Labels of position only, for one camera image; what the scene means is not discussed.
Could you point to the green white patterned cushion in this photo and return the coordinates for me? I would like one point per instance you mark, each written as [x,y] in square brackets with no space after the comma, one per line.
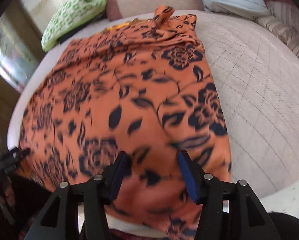
[70,15]

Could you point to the window with frosted glass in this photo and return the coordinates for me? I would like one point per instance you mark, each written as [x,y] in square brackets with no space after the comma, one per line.
[17,62]

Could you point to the pale pink quilted bedspread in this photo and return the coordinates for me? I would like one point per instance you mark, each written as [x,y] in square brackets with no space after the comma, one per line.
[257,81]

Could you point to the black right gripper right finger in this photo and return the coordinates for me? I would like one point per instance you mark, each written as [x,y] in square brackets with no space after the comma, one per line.
[229,210]

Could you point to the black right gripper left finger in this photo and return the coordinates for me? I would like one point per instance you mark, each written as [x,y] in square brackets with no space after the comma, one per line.
[78,211]

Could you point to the black cloth under cushion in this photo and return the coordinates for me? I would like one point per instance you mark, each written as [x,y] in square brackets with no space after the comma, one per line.
[64,37]

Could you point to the orange black floral garment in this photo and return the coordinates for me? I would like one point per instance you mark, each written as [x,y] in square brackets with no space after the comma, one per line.
[144,88]

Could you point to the beige striped floral pillow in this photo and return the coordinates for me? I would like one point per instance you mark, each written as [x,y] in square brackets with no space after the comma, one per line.
[283,23]

